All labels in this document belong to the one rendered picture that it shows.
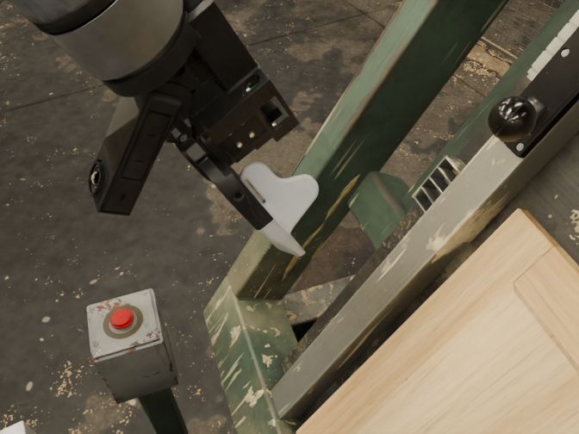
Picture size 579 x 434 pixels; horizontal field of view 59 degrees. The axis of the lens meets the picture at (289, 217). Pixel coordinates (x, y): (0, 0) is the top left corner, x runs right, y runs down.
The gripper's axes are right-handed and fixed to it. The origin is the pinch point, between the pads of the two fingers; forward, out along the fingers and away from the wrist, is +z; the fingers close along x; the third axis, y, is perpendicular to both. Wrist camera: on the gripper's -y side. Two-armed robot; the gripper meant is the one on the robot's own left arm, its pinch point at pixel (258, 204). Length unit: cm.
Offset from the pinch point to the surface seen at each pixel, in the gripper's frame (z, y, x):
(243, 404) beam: 43, -27, 4
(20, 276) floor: 95, -111, 130
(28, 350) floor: 94, -112, 94
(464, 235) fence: 19.8, 15.4, -6.5
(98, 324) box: 28, -38, 25
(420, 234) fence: 20.3, 11.8, -2.6
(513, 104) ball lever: -0.2, 21.8, -8.7
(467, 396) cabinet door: 25.2, 4.1, -19.3
